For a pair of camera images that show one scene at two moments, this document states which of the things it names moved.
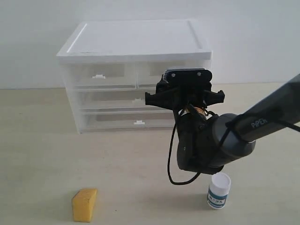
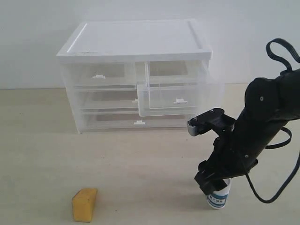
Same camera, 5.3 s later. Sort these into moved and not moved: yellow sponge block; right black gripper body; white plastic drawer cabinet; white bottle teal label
Moved: right black gripper body
Not moved: white plastic drawer cabinet; yellow sponge block; white bottle teal label
